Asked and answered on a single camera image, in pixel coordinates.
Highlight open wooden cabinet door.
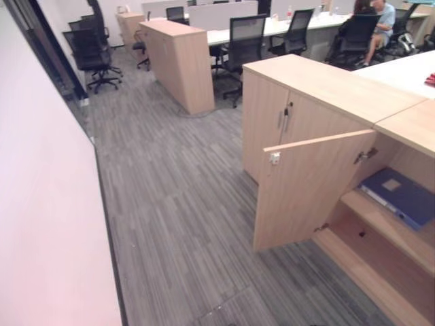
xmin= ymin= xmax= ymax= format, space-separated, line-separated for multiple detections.
xmin=253 ymin=129 xmax=379 ymax=253

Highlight tall wooden storage cabinet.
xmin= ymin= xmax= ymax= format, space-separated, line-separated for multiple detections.
xmin=139 ymin=20 xmax=215 ymax=115

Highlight closed wooden office cabinet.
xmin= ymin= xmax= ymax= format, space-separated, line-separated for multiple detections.
xmin=242 ymin=53 xmax=428 ymax=186

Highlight black mesh office chair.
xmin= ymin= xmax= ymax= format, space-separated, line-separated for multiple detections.
xmin=67 ymin=0 xmax=111 ymax=41
xmin=387 ymin=2 xmax=421 ymax=52
xmin=325 ymin=12 xmax=383 ymax=67
xmin=268 ymin=8 xmax=315 ymax=57
xmin=132 ymin=11 xmax=152 ymax=71
xmin=62 ymin=29 xmax=123 ymax=94
xmin=211 ymin=14 xmax=268 ymax=109
xmin=165 ymin=6 xmax=190 ymax=26

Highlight long white office desk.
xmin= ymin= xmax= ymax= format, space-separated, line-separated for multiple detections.
xmin=183 ymin=12 xmax=354 ymax=47

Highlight small wooden cabinet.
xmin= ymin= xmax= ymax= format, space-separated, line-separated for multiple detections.
xmin=116 ymin=12 xmax=146 ymax=47

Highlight wooden office cabinet with shelves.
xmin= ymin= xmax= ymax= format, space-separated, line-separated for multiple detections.
xmin=312 ymin=98 xmax=435 ymax=326

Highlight wooden cabinet shelf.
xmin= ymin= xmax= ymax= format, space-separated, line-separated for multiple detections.
xmin=339 ymin=188 xmax=435 ymax=269

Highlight grey desk divider panel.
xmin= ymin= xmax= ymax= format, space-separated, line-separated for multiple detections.
xmin=188 ymin=0 xmax=260 ymax=33
xmin=141 ymin=0 xmax=188 ymax=23

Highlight person in dark top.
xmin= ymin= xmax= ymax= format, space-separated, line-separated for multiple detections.
xmin=341 ymin=0 xmax=383 ymax=38

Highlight person in light shirt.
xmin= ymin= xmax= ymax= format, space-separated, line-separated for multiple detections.
xmin=355 ymin=0 xmax=397 ymax=67

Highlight blue ring binder folder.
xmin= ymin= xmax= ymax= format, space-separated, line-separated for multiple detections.
xmin=356 ymin=167 xmax=435 ymax=232

